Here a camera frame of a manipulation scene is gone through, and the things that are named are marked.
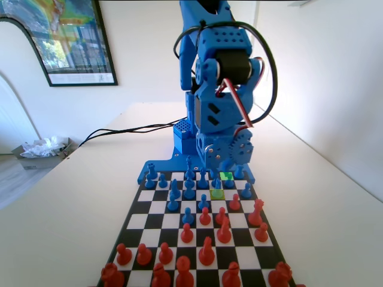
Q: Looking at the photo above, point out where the red chess rook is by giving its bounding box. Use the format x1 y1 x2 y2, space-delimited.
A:
101 262 125 287
268 261 293 287

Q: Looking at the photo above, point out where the crumpled clear plastic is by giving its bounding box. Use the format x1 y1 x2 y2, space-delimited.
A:
20 136 68 158

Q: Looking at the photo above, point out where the white arched panel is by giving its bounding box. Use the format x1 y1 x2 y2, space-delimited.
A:
0 17 51 156

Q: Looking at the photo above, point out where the cardboard box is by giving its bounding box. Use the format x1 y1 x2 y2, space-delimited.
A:
11 136 75 171

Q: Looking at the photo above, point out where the red white servo wire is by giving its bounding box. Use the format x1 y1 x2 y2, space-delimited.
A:
215 56 268 129

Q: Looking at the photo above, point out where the black camera cable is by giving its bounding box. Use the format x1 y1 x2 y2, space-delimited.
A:
173 19 278 125

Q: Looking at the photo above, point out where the black framed poster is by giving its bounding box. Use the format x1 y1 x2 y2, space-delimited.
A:
0 0 119 87

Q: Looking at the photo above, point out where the black power cable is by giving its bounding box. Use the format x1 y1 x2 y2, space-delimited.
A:
86 127 176 138
77 118 188 149

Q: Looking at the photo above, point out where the black and white chessboard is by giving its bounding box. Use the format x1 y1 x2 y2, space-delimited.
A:
96 170 297 287

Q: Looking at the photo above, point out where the blue base plate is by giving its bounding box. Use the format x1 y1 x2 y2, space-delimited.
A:
136 146 257 185

